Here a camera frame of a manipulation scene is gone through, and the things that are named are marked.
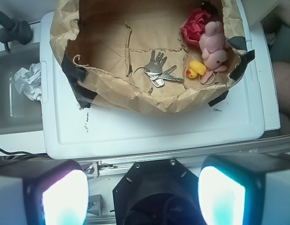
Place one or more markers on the red crumpled paper flower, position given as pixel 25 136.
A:
pixel 194 27

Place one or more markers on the white plastic bin lid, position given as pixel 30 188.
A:
pixel 101 132

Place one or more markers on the clear plastic bin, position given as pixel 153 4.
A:
pixel 18 113

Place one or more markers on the silver key bunch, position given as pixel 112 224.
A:
pixel 153 69

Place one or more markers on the aluminium frame rail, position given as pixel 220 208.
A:
pixel 189 157

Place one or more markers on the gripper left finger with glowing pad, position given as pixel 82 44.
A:
pixel 43 192

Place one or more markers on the pink plush toy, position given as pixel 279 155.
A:
pixel 213 46

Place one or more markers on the yellow rubber duck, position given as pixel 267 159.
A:
pixel 195 68

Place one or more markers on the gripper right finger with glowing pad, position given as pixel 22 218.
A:
pixel 251 189

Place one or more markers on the brown paper bag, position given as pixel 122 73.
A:
pixel 100 43

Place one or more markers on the black octagonal mount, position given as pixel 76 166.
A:
pixel 160 192

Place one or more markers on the black clamp knob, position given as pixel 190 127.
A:
pixel 14 30

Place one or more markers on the crumpled white paper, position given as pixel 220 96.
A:
pixel 28 82

